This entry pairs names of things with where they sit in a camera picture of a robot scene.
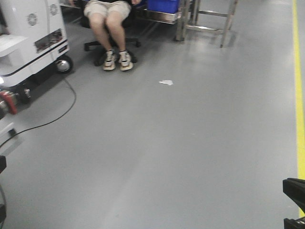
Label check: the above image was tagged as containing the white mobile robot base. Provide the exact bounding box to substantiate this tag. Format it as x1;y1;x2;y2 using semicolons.
0;0;73;103

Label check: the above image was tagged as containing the crumpled white paper scrap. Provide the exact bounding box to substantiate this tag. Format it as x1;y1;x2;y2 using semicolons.
159;80;173;86

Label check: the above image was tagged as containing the person in beige shorts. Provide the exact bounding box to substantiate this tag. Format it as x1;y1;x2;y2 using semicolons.
84;0;141;71

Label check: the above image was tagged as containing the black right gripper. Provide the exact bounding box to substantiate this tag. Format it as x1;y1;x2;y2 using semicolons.
282;177;305;229

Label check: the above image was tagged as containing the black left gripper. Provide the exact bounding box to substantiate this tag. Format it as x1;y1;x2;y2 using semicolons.
0;156;7;224

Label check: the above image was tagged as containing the black office chair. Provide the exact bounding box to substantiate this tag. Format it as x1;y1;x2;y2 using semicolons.
78;0;141;66

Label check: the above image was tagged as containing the red conveyor frame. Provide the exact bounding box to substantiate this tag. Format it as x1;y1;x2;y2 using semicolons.
0;90;18;119

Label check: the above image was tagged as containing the black floor cable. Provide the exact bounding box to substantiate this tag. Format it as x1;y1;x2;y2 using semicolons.
0;78;77;147

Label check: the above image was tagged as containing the stainless steel rack frame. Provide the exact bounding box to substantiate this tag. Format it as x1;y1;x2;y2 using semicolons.
59;0;185;24

